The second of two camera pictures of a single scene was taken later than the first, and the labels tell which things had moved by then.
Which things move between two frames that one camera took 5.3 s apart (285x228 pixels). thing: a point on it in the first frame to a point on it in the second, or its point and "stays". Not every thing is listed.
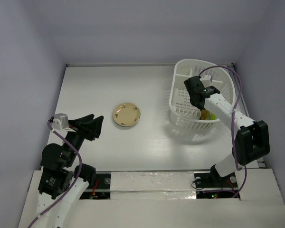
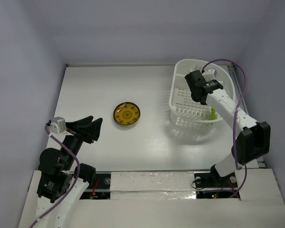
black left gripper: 93,125 stays
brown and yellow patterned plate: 205,115 to 127,114
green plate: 213,117 stays
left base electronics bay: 101,190 stays
